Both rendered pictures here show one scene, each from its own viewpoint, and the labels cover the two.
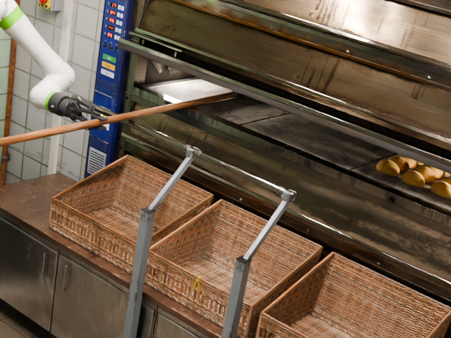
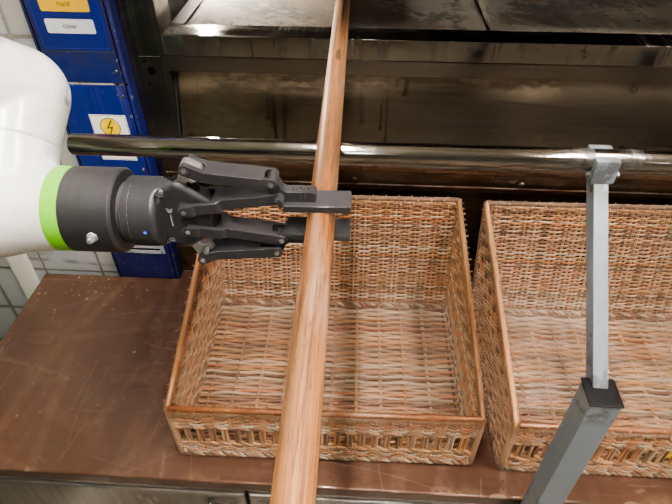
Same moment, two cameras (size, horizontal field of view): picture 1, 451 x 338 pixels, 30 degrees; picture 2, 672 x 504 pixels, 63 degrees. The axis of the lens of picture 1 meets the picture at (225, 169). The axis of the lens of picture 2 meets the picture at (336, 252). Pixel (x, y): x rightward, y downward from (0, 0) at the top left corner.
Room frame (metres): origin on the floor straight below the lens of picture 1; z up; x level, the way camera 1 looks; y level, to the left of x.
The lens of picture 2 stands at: (2.84, 0.77, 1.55)
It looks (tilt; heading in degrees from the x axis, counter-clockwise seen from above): 41 degrees down; 328
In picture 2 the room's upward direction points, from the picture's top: straight up
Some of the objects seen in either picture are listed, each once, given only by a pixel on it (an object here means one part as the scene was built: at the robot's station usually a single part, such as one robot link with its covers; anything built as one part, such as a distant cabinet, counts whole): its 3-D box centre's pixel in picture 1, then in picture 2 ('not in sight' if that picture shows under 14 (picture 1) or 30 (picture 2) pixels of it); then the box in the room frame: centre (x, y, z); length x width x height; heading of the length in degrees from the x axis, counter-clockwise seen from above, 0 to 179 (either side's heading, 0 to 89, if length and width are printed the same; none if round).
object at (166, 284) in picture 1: (232, 263); (630, 329); (3.14, -0.10, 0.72); 0.56 x 0.49 x 0.28; 55
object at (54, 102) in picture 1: (61, 104); (107, 207); (3.38, 0.73, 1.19); 0.12 x 0.06 x 0.09; 146
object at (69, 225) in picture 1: (131, 210); (330, 316); (3.48, 0.39, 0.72); 0.56 x 0.49 x 0.28; 56
